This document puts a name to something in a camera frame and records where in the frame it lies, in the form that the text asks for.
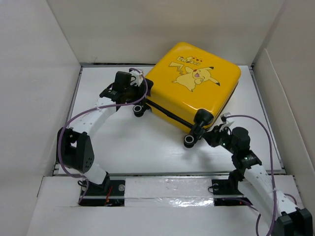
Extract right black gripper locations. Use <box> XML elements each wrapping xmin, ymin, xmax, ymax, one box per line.
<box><xmin>200</xmin><ymin>123</ymin><xmax>237</xmax><ymax>154</ymax></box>

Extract yellow hard-shell suitcase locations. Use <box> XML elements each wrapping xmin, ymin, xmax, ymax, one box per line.
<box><xmin>132</xmin><ymin>41</ymin><xmax>242</xmax><ymax>148</ymax></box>

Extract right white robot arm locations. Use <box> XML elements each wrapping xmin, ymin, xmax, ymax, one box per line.
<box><xmin>203</xmin><ymin>126</ymin><xmax>313</xmax><ymax>236</ymax></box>

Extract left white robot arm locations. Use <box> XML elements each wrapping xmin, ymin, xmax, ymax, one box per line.
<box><xmin>57</xmin><ymin>68</ymin><xmax>148</xmax><ymax>195</ymax></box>

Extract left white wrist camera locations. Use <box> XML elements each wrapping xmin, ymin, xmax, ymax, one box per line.
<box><xmin>129</xmin><ymin>68</ymin><xmax>144</xmax><ymax>87</ymax></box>

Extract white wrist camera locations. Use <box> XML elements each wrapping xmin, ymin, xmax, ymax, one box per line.
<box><xmin>220</xmin><ymin>113</ymin><xmax>234</xmax><ymax>132</ymax></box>
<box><xmin>129</xmin><ymin>68</ymin><xmax>144</xmax><ymax>87</ymax></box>

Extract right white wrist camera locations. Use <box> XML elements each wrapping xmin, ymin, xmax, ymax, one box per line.
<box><xmin>220</xmin><ymin>113</ymin><xmax>234</xmax><ymax>132</ymax></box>

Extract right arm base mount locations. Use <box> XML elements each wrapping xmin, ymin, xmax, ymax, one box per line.
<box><xmin>208</xmin><ymin>172</ymin><xmax>251</xmax><ymax>207</ymax></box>

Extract metal rail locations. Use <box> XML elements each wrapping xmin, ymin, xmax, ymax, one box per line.
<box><xmin>110</xmin><ymin>172</ymin><xmax>229</xmax><ymax>177</ymax></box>

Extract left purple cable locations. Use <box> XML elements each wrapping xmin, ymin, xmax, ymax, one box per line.
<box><xmin>59</xmin><ymin>67</ymin><xmax>149</xmax><ymax>205</ymax></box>

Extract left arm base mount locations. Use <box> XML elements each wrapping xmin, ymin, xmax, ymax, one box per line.
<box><xmin>78</xmin><ymin>179</ymin><xmax>126</xmax><ymax>207</ymax></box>

